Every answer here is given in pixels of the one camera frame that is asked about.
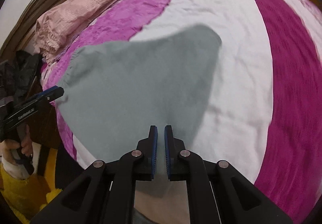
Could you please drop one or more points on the person's left forearm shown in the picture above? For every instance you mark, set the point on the person's left forearm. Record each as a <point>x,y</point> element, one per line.
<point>17,193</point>

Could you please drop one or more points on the pink textured pillow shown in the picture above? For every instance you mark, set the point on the pink textured pillow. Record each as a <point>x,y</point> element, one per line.
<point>83,10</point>

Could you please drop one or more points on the grey pants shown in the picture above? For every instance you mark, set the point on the grey pants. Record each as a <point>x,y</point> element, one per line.
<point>140,83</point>

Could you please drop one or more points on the dark cloth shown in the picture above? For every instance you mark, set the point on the dark cloth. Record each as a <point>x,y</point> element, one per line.
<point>22,73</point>

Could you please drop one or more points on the dark wooden headboard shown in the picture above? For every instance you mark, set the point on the dark wooden headboard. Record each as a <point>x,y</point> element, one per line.
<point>37,5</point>

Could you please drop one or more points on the purple striped floral quilt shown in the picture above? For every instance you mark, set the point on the purple striped floral quilt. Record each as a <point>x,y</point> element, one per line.
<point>241,63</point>

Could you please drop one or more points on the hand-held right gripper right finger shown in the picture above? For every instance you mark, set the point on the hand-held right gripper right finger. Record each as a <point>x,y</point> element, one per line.
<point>167,156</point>

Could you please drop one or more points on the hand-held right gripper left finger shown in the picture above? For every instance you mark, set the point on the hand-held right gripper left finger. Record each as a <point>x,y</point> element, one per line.
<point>154,156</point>

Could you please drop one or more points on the person's left hand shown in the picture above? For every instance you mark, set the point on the person's left hand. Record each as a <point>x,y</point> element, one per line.
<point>7,161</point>

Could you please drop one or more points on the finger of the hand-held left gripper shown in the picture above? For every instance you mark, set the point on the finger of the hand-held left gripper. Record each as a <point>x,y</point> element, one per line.
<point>46,91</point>
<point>55,94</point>

